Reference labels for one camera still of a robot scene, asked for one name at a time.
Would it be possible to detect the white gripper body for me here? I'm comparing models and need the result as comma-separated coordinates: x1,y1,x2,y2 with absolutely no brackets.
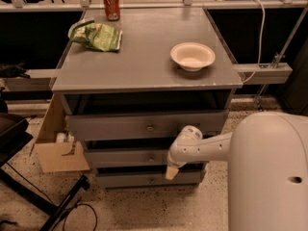
167,151,188,168

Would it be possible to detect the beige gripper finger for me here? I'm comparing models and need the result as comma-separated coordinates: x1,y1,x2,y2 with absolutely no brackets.
166,166,179,180

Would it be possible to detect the grey drawer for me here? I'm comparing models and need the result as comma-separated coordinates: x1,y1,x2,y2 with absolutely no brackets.
84,147,168,168
66,110,228,141
96,169,205,189

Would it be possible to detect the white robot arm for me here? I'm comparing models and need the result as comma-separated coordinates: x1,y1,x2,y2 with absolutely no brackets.
166,112,308,231

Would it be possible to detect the grey bottom drawer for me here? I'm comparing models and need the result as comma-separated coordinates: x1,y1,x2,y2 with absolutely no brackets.
96,169,205,189

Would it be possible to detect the grey drawer cabinet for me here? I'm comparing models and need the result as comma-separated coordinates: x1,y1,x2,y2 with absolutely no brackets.
52,8,242,189

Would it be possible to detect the grey top drawer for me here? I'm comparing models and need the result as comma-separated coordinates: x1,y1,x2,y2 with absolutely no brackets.
66,110,228,141

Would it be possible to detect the white paper bowl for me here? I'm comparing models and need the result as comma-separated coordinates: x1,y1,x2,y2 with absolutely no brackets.
170,42,216,72

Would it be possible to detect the cardboard box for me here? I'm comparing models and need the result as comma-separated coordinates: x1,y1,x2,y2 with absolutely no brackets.
34,94,90,172

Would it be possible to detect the white bottle in box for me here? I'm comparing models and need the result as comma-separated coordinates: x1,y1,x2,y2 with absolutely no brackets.
56,133,66,142

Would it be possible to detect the green chip bag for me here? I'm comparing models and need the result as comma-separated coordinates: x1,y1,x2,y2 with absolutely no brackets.
68,18,122,52

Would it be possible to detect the black chair base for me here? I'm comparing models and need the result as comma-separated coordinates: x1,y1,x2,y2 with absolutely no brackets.
0,113,90,231

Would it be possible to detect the red soda can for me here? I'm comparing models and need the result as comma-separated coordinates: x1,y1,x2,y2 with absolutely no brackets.
103,0,120,21

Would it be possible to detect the black floor cable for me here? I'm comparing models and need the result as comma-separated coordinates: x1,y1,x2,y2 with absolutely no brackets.
62,203,98,231

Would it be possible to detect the white cable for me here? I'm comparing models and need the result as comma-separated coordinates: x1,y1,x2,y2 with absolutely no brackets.
242,0,267,84

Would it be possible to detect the metal rail frame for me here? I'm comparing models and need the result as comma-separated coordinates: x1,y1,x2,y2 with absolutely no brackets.
0,0,308,109

